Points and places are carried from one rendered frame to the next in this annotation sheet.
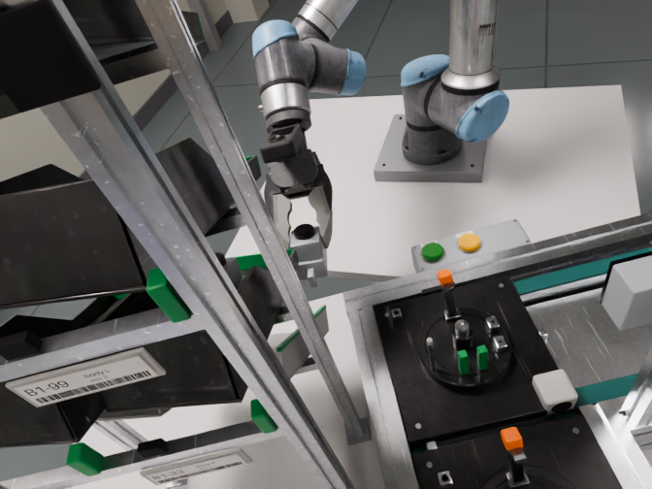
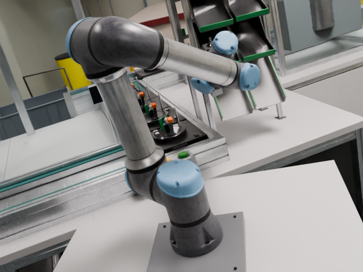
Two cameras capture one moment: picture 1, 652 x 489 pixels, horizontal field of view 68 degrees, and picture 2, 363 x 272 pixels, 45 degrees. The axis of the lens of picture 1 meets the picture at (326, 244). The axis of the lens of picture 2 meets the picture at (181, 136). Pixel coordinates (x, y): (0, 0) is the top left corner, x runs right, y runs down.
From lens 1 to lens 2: 2.08 m
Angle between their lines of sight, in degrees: 111
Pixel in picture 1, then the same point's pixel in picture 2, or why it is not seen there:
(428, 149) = not seen: hidden behind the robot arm
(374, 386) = (202, 124)
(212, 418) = (278, 127)
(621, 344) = (116, 164)
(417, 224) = not seen: hidden behind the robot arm
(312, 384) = (239, 143)
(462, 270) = (169, 155)
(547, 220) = (126, 217)
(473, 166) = (163, 226)
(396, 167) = (223, 216)
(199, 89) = not seen: outside the picture
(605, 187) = (85, 240)
